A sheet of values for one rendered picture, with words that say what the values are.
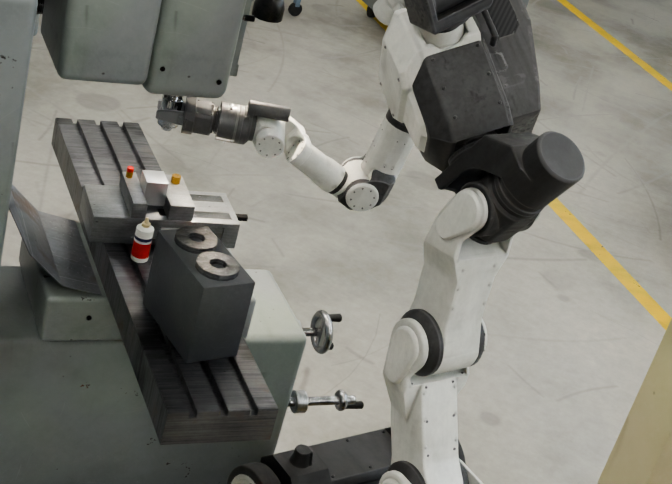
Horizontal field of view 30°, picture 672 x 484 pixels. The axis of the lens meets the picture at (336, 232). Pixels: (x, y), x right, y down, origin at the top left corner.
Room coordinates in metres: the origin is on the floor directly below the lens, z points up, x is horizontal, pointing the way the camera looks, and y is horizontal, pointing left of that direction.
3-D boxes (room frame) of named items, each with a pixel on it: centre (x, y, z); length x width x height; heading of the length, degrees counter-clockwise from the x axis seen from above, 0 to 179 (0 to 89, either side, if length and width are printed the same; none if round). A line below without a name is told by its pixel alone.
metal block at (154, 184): (2.57, 0.44, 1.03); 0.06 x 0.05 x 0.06; 26
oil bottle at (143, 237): (2.43, 0.41, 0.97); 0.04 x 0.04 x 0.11
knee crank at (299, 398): (2.70, -0.10, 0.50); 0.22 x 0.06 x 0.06; 119
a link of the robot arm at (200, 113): (2.58, 0.34, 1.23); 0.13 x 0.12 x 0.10; 11
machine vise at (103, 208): (2.59, 0.41, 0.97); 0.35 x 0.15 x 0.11; 116
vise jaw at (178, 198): (2.60, 0.39, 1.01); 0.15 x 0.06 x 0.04; 26
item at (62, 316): (2.56, 0.43, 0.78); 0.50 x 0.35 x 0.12; 119
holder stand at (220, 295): (2.21, 0.24, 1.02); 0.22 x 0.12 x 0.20; 39
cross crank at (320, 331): (2.80, -0.01, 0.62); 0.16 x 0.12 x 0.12; 119
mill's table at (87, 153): (2.52, 0.41, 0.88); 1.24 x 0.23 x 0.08; 29
